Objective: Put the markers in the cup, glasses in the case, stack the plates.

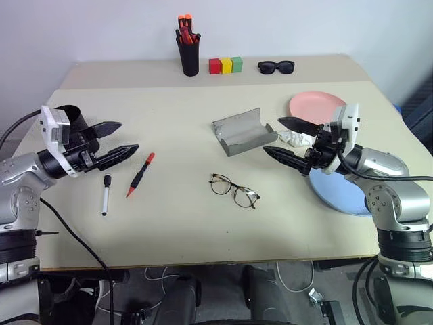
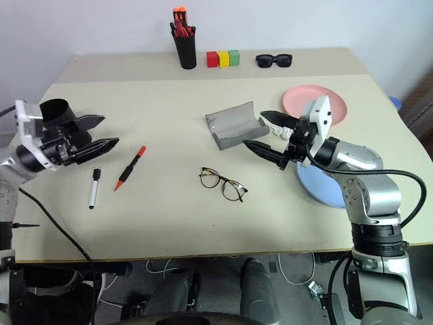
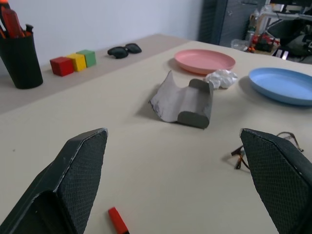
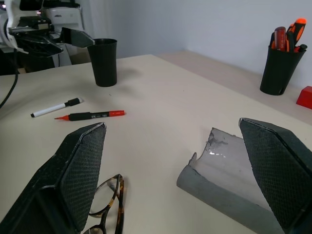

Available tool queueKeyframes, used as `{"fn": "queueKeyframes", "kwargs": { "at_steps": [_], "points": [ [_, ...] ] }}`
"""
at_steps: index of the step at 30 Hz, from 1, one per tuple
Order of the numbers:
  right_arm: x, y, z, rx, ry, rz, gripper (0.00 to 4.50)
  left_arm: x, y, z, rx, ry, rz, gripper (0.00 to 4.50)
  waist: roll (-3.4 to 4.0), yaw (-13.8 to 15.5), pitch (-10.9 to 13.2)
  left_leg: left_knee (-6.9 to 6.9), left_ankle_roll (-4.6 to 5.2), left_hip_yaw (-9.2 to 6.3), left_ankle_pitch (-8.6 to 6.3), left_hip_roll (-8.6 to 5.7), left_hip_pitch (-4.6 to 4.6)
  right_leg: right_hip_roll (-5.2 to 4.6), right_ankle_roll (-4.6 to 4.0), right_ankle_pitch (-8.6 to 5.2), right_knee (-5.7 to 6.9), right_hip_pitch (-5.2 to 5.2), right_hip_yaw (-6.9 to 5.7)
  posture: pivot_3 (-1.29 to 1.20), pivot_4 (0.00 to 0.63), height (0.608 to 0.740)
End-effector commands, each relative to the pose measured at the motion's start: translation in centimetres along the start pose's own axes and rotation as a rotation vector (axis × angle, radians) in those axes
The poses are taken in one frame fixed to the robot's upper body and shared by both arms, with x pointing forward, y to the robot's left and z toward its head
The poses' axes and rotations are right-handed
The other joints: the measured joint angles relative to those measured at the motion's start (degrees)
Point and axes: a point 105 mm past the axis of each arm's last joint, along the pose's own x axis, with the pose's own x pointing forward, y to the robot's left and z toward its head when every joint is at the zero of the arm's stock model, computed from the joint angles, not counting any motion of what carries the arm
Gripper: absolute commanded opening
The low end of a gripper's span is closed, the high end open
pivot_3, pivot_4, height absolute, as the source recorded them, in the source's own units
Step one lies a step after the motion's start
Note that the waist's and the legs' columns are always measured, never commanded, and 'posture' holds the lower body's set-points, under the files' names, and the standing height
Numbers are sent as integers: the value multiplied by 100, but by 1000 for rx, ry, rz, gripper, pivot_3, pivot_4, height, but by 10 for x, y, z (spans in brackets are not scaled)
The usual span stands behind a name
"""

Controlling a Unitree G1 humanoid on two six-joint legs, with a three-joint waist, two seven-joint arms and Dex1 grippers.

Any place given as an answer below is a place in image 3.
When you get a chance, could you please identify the yellow wooden cube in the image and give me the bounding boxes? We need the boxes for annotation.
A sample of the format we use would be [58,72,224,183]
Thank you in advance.
[67,53,87,72]

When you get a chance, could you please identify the crumpled white tissue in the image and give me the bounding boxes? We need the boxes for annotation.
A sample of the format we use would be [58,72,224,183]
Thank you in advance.
[205,69,238,90]

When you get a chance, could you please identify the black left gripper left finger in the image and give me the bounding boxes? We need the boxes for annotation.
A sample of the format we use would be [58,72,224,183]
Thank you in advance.
[0,127,109,234]

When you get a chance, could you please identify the black pen holder cup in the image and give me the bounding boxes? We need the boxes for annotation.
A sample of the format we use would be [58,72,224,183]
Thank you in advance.
[0,31,44,90]

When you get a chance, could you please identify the blue plastic plate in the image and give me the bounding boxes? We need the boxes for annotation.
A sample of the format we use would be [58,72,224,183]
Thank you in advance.
[248,67,312,107]

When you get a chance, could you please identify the pink plastic plate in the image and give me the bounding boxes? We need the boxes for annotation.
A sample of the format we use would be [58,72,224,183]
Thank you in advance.
[174,49,236,75]

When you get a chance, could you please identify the green wooden cube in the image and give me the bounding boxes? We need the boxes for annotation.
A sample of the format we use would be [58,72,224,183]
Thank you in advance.
[76,49,97,68]

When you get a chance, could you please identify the red orange tool pile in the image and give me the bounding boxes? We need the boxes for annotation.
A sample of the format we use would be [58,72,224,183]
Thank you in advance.
[248,33,280,54]

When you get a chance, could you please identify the grey glasses case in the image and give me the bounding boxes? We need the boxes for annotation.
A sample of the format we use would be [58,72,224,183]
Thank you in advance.
[149,70,215,129]

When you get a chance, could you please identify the dark grey metal cabinet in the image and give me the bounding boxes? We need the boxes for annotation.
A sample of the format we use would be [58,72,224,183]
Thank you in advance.
[198,0,255,47]

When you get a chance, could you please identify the red handled screwdriver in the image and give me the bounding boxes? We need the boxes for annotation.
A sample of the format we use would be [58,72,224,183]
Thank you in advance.
[1,9,25,39]

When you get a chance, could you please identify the black sunglasses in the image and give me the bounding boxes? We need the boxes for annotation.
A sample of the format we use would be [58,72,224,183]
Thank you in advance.
[107,43,142,59]

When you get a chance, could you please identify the red marker pen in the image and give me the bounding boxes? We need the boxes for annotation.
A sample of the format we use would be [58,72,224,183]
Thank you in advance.
[108,207,130,234]

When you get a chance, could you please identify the tortoiseshell eyeglasses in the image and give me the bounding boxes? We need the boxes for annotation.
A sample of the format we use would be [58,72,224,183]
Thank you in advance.
[231,132,304,171]

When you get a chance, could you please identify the red wooden cube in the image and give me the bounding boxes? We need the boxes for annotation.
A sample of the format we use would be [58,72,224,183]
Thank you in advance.
[50,57,75,77]

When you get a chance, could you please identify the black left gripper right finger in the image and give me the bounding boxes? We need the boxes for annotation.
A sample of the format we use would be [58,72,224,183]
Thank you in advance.
[239,128,312,234]

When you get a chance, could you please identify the orange handled tool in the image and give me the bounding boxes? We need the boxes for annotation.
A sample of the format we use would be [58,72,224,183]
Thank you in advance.
[0,0,12,39]

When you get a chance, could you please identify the white metal shelf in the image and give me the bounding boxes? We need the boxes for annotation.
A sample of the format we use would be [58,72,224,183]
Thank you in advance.
[253,7,312,39]

